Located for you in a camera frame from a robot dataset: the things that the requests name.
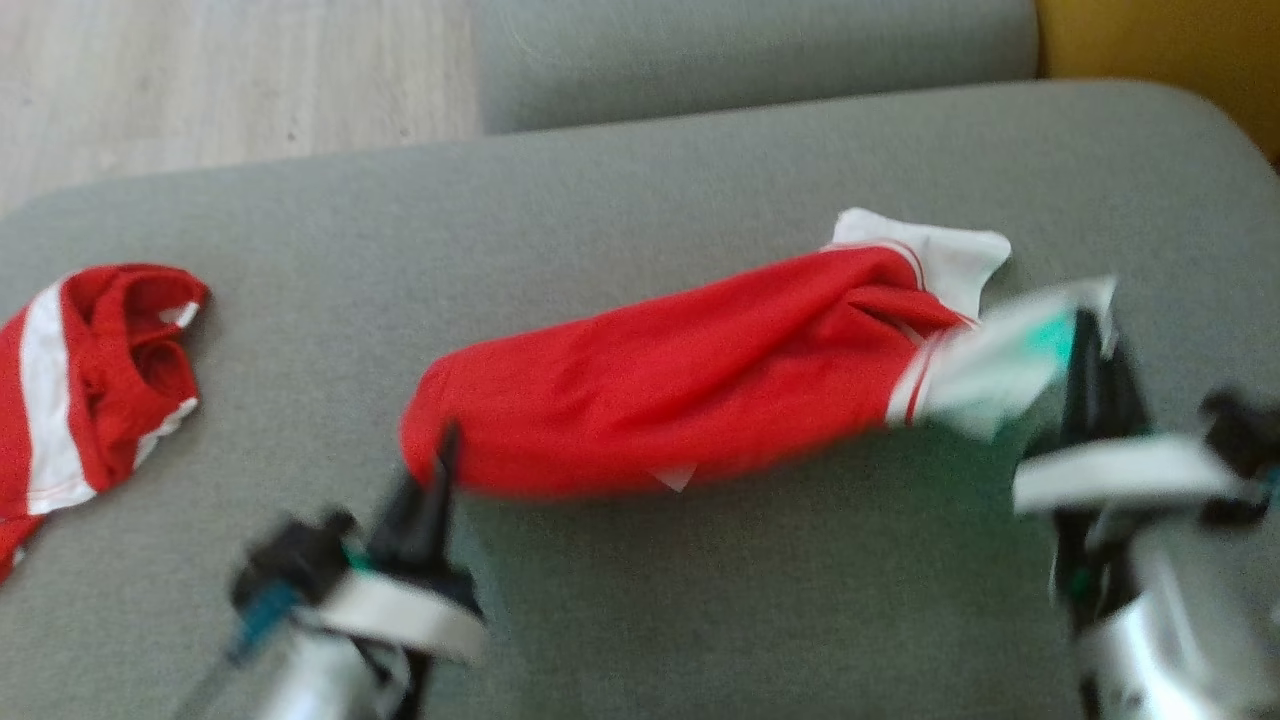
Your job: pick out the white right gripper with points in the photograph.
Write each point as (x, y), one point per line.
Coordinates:
(1120, 475)

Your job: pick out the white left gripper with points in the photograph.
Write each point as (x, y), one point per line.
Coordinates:
(400, 615)

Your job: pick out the red jersey with white trim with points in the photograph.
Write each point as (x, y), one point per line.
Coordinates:
(650, 400)

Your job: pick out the red shorts with white stripe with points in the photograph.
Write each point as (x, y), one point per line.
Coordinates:
(110, 380)

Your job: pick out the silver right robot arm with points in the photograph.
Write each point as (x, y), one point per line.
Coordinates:
(1180, 620)

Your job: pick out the large grey sofa seat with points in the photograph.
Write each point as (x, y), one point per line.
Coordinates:
(700, 600)

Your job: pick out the small grey sofa cushion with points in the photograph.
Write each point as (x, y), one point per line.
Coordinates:
(750, 60)

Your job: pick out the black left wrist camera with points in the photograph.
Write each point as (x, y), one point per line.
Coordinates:
(290, 560)

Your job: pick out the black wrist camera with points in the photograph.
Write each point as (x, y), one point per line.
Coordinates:
(1245, 440)
(290, 560)

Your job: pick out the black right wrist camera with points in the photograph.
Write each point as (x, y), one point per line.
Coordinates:
(1245, 440)

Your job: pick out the blue left camera connector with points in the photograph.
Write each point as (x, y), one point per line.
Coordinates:
(265, 620)

